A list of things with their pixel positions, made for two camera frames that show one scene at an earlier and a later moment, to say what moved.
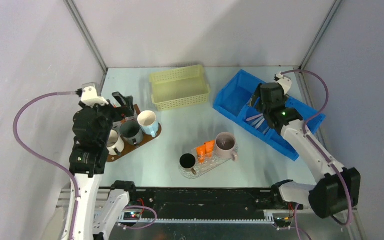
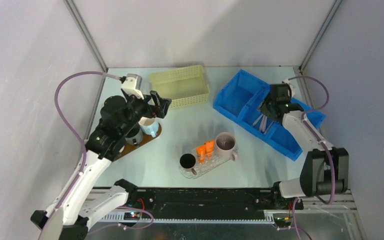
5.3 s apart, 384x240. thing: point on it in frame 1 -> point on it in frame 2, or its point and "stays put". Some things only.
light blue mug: [148, 122] stays put
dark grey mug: [131, 133] stays put
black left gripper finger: [128, 110] -> [161, 104]
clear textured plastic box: [206, 155] stays put
